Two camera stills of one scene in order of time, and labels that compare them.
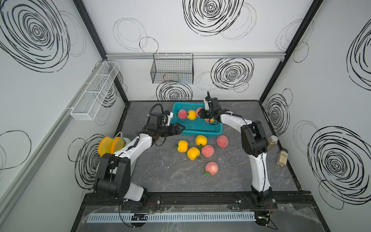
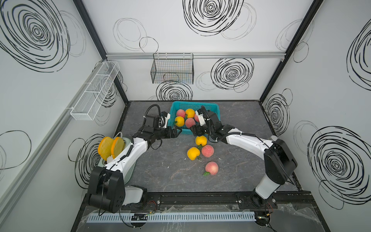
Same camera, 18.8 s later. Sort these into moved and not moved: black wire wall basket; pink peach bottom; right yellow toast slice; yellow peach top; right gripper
Moved: right gripper
Not moved: pink peach bottom; yellow peach top; black wire wall basket; right yellow toast slice
